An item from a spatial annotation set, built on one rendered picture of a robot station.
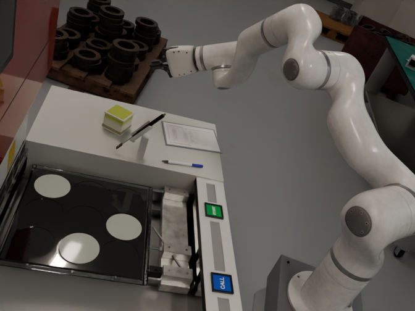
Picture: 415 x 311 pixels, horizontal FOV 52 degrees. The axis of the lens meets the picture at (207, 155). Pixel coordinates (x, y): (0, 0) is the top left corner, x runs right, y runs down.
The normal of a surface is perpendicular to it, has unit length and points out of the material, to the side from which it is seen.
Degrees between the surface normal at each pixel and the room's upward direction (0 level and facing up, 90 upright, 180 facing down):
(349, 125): 62
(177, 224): 0
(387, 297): 0
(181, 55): 86
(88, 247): 1
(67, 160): 90
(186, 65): 93
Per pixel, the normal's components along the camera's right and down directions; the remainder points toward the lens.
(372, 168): -0.22, 0.76
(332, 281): -0.69, 0.25
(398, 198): 0.33, -0.72
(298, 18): -0.50, -0.28
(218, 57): -0.27, 0.11
